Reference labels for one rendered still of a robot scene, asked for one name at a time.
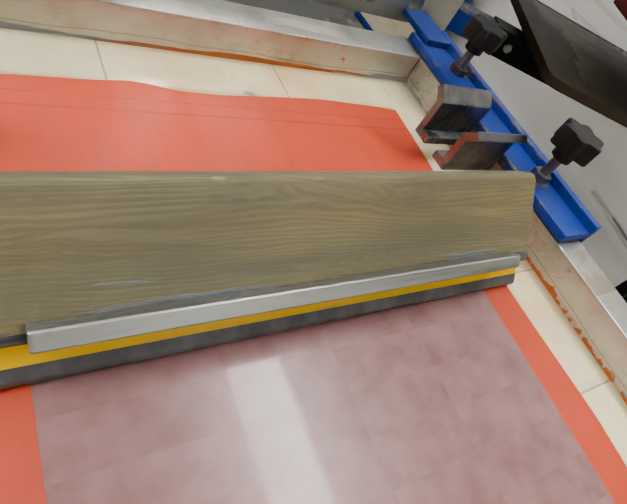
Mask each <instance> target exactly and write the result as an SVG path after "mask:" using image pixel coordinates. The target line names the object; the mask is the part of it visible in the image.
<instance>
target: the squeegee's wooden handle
mask: <svg viewBox="0 0 627 504"><path fill-rule="evenodd" d="M535 186H536V178H535V175H534V174H533V173H531V172H525V171H0V348H6V347H12V346H18V345H24V344H27V337H26V327H25V323H31V322H37V321H44V320H51V319H58V318H64V317H71V316H78V315H85V314H91V313H98V312H105V311H112V310H118V309H125V308H132V307H139V306H145V305H152V304H159V303H166V302H172V301H179V300H186V299H193V298H199V297H206V296H213V295H220V294H227V293H233V292H240V291H247V290H254V289H260V288H267V287H274V286H281V285H287V284H294V283H301V282H308V281H314V280H321V279H328V278H335V277H341V276H348V275H355V274H362V273H368V272H375V271H382V270H389V269H395V268H402V267H409V266H416V265H422V264H429V263H436V262H443V261H449V260H456V259H463V258H470V257H476V256H483V255H490V254H497V253H503V252H509V253H514V254H519V255H520V261H523V260H526V258H527V251H528V243H529V235H530V227H531V218H532V210H533V202H534V194H535Z"/></svg>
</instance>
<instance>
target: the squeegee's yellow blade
mask: <svg viewBox="0 0 627 504"><path fill-rule="evenodd" d="M515 270H516V268H511V269H506V270H500V271H495V272H489V273H484V274H478V275H472V276H467V277H461V278H456V279H450V280H445V281H439V282H433V283H428V284H422V285H417V286H411V287H405V288H400V289H394V290H389V291H383V292H378V293H372V294H366V295H361V296H355V297H350V298H344V299H339V300H333V301H327V302H322V303H316V304H311V305H305V306H300V307H294V308H288V309H283V310H277V311H272V312H266V313H261V314H255V315H249V316H244V317H238V318H233V319H227V320H222V321H216V322H210V323H205V324H199V325H194V326H188V327H182V328H177V329H171V330H166V331H160V332H155V333H149V334H143V335H138V336H132V337H127V338H121V339H116V340H110V341H104V342H99V343H93V344H88V345H82V346H77V347H71V348H65V349H60V350H54V351H49V352H43V353H38V354H29V350H28V346H27V344H24V345H18V346H12V347H6V348H0V370H6V369H11V368H16V367H21V366H27V365H32V364H37V363H43V362H48V361H53V360H58V359H64V358H69V357H74V356H80V355H85V354H90V353H96V352H101V351H106V350H111V349H117V348H122V347H127V346H133V345H138V344H143V343H148V342H154V341H159V340H164V339H170V338H175V337H180V336H185V335H191V334H196V333H201V332H207V331H212V330H217V329H222V328H228V327H233V326H238V325H244V324H249V323H254V322H259V321H265V320H270V319H275V318H281V317H286V316H291V315H296V314H302V313H307V312H312V311H318V310H323V309H328V308H333V307H339V306H344V305H349V304H355V303H360V302H365V301H370V300H376V299H381V298H386V297H392V296H397V295H402V294H407V293H413V292H418V291H423V290H429V289H434V288H439V287H445V286H450V285H455V284H460V283H466V282H471V281H476V280H482V279H487V278H492V277H497V276H503V275H508V274H513V273H515Z"/></svg>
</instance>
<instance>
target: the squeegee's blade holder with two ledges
mask: <svg viewBox="0 0 627 504"><path fill-rule="evenodd" d="M519 264H520V255H519V254H514V253H509V252H503V253H497V254H490V255H483V256H476V257H470V258H463V259H456V260H449V261H443V262H436V263H429V264H422V265H416V266H409V267H402V268H395V269H389V270H382V271H375V272H368V273H362V274H355V275H348V276H341V277H335V278H328V279H321V280H314V281H308V282H301V283H294V284H287V285H281V286H274V287H267V288H260V289H254V290H247V291H240V292H233V293H227V294H220V295H213V296H206V297H199V298H193V299H186V300H179V301H172V302H166V303H159V304H152V305H145V306H139V307H132V308H125V309H118V310H112V311H105V312H98V313H91V314H85V315H78V316H71V317H64V318H58V319H51V320H44V321H37V322H31V323H25V327H26V337H27V346H28V350H29V354H38V353H43V352H49V351H54V350H60V349H65V348H71V347H77V346H82V345H88V344H93V343H99V342H104V341H110V340H116V339H121V338H127V337H132V336H138V335H143V334H149V333H155V332H160V331H166V330H171V329H177V328H182V327H188V326H194V325H199V324H205V323H210V322H216V321H222V320H227V319H233V318H238V317H244V316H249V315H255V314H261V313H266V312H272V311H277V310H283V309H288V308H294V307H300V306H305V305H311V304H316V303H322V302H327V301H333V300H339V299H344V298H350V297H355V296H361V295H366V294H372V293H378V292H383V291H389V290H394V289H400V288H405V287H411V286H417V285H422V284H428V283H433V282H439V281H445V280H450V279H456V278H461V277H467V276H472V275H478V274H484V273H489V272H495V271H500V270H506V269H511V268H517V267H519Z"/></svg>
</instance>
